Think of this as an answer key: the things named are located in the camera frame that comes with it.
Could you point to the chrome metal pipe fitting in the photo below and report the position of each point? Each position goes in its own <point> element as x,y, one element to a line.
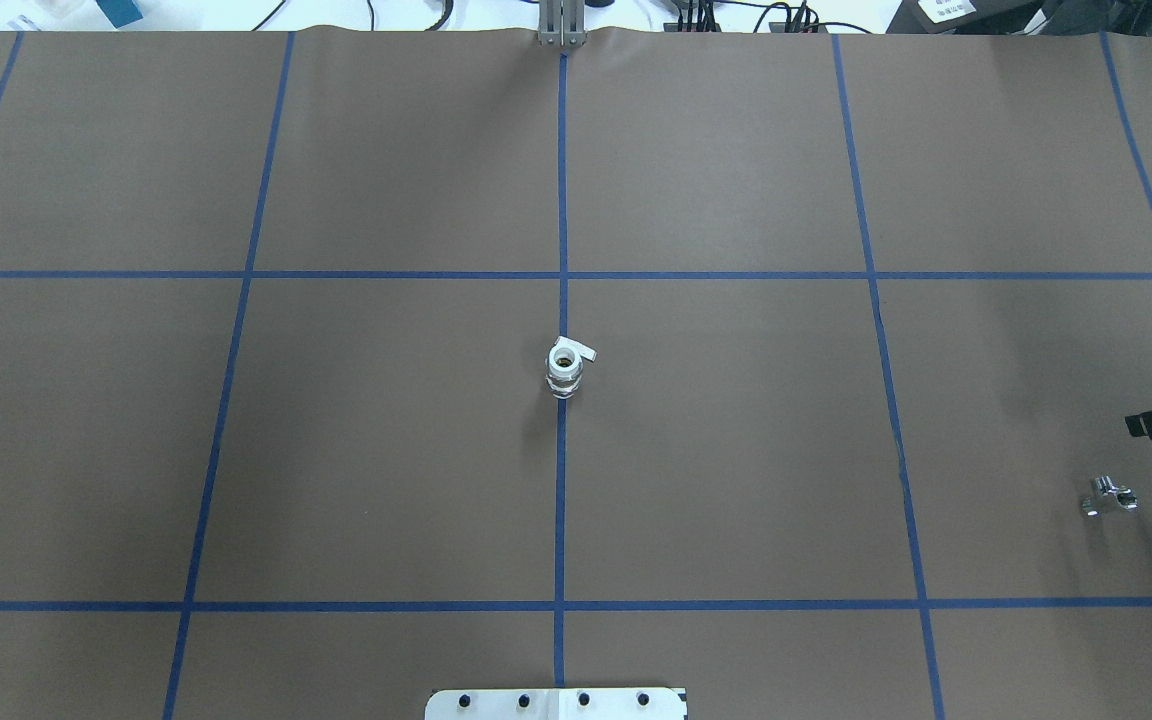
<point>1106,495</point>

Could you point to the white PPR valve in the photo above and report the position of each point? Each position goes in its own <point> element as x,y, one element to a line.
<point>566,361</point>

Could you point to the teal box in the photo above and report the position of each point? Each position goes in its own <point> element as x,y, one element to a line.
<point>121,13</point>

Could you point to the aluminium post bracket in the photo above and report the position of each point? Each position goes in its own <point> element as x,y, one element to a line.
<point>561,23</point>

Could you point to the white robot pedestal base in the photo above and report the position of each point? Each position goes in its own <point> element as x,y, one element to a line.
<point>559,703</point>

